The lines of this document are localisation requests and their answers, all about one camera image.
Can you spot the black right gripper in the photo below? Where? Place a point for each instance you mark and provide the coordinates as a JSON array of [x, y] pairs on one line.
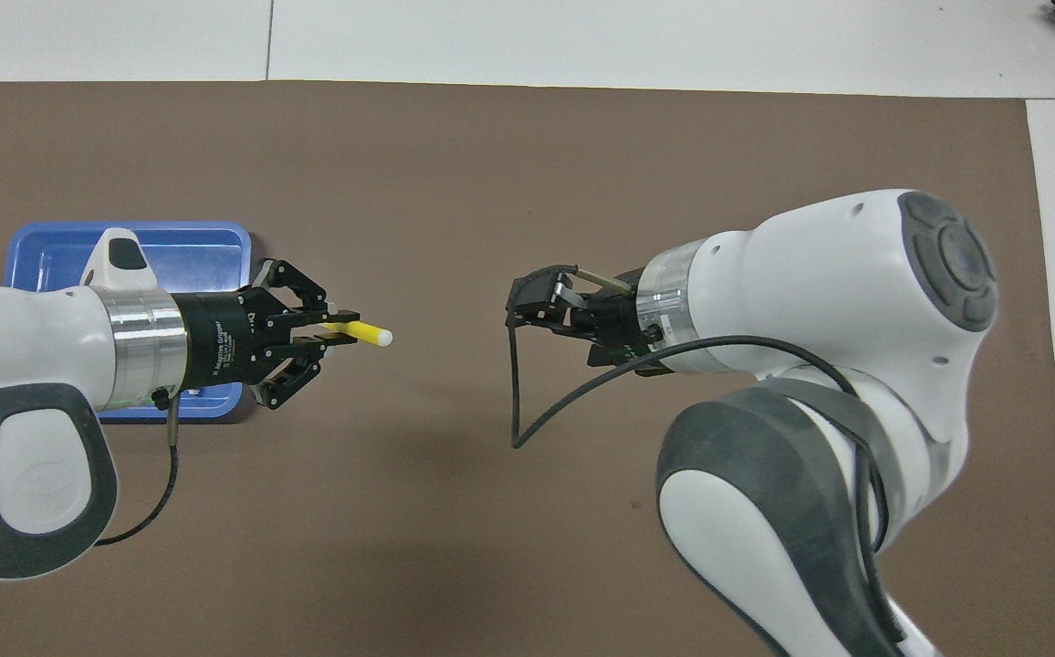
[[614, 328]]

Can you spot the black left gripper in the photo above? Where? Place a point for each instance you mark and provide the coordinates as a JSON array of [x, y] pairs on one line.
[[222, 339]]

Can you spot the yellow marker pen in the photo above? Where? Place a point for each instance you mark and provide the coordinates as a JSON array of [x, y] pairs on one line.
[[368, 332]]

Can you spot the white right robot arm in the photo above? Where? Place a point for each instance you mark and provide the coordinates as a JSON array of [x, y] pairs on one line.
[[810, 283]]

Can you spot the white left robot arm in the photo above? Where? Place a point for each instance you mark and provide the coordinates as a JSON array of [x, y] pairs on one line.
[[16, 338]]

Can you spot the blue plastic tray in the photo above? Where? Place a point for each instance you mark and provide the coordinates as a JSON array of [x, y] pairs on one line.
[[199, 255]]

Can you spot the brown table mat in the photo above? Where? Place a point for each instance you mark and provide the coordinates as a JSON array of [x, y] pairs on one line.
[[491, 182]]

